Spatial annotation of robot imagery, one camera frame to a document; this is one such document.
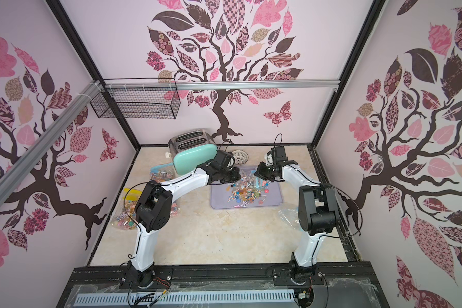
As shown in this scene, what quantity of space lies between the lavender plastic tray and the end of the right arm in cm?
14

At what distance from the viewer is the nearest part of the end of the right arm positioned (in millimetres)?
722

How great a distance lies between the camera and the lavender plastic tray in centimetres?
95
